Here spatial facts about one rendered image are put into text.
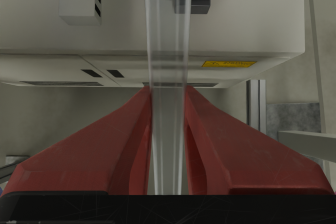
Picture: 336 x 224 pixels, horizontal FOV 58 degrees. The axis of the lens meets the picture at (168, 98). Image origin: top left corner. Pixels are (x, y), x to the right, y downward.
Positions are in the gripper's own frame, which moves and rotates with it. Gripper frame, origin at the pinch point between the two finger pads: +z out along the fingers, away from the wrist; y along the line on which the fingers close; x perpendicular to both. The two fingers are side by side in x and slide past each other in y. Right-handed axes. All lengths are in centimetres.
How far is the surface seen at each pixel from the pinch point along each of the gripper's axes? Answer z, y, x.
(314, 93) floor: 79, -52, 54
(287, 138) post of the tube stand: 62, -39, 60
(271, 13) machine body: 35.2, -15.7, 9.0
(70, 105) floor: 75, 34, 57
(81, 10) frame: 30.7, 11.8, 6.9
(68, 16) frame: 30.4, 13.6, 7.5
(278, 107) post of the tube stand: 75, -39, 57
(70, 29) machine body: 33.3, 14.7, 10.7
